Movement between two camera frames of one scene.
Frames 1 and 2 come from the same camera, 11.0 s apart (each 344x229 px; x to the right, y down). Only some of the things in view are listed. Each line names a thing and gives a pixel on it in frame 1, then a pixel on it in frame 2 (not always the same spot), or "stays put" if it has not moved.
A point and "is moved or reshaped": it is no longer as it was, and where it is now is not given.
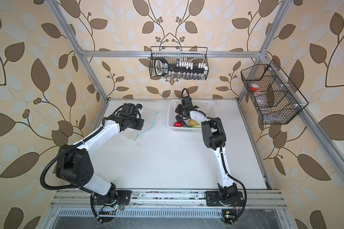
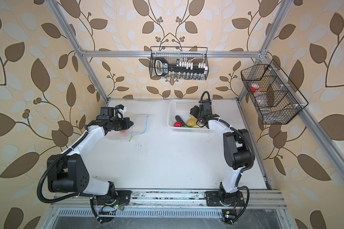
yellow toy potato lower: [193, 122] stays put
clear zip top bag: [148, 123] is moved or reshaped
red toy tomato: [177, 124] stays put
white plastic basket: [207, 107] stays put
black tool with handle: [161, 68] stays put
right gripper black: [178, 109] -> [194, 111]
